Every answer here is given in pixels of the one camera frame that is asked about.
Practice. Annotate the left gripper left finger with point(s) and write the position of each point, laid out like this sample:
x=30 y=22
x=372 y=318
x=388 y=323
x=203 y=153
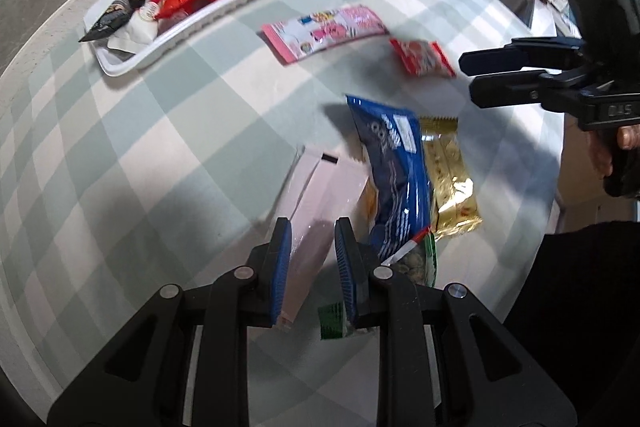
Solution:
x=274 y=271

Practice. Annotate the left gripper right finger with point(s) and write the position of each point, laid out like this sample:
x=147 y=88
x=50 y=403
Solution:
x=354 y=261

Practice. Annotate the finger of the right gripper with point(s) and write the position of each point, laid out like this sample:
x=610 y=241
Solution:
x=522 y=87
x=543 y=52

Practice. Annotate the green seaweed snack packet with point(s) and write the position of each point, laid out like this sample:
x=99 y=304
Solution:
x=393 y=282

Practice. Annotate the pale pink snack packet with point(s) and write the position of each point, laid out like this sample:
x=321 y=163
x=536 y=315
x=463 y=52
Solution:
x=321 y=187

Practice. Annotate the red white small packet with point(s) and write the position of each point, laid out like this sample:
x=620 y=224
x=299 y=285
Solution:
x=422 y=58

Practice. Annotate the gold snack packet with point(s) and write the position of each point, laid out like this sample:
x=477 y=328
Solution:
x=454 y=205

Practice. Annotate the blue cookie packet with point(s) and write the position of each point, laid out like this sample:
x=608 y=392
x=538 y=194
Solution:
x=392 y=139

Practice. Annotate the pink cartoon snack packet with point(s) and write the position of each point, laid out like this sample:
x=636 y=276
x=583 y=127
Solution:
x=303 y=36

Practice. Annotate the white red snack packet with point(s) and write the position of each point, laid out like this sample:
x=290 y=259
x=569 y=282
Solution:
x=140 y=31

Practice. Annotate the black snack packet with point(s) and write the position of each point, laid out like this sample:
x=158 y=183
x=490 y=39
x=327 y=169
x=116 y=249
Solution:
x=117 y=14

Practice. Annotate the right hand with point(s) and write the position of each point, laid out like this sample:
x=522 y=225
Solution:
x=601 y=147

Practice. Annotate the green check tablecloth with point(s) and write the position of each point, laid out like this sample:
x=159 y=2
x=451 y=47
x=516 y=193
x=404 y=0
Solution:
x=111 y=188

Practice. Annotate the white plastic tray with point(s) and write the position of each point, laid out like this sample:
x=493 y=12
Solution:
x=200 y=1

